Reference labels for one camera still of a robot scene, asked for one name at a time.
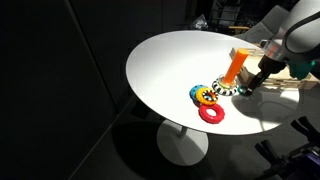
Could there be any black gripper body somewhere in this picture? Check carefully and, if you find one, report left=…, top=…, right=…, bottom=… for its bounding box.
left=258, top=55, right=286, bottom=77

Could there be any small green ring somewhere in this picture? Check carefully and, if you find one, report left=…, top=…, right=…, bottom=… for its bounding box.
left=237, top=85, right=253, bottom=97

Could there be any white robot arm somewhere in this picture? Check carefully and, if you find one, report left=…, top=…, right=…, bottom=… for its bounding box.
left=238, top=0, right=320, bottom=96

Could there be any wooden tray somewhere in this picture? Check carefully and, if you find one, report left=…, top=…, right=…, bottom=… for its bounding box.
left=237, top=48, right=319, bottom=89

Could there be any grey lounge chair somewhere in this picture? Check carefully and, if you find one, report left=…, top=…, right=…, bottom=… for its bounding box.
left=236, top=5, right=289, bottom=44

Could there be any black stand with knobs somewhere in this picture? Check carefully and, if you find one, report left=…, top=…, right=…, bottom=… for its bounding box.
left=254, top=116, right=320, bottom=180

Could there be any orange ring holder post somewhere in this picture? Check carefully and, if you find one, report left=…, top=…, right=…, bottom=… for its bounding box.
left=222, top=48, right=249, bottom=85

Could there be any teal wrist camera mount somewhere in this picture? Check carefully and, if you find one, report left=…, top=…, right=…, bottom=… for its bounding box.
left=288, top=61, right=315, bottom=80

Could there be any black white striped base ring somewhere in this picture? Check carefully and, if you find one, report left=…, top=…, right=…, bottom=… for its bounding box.
left=211, top=75, right=239, bottom=97

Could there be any yellow orange toy ring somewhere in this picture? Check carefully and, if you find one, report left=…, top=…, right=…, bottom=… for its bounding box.
left=195, top=87, right=220, bottom=107

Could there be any red toy ring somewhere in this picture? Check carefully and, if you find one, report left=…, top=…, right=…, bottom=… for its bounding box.
left=198, top=103, right=226, bottom=125

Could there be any blue toy ring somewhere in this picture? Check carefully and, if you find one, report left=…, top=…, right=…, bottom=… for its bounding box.
left=189, top=84, right=208, bottom=101

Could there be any white round pedestal table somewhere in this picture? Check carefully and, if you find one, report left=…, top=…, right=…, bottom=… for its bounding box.
left=126, top=31, right=299, bottom=166

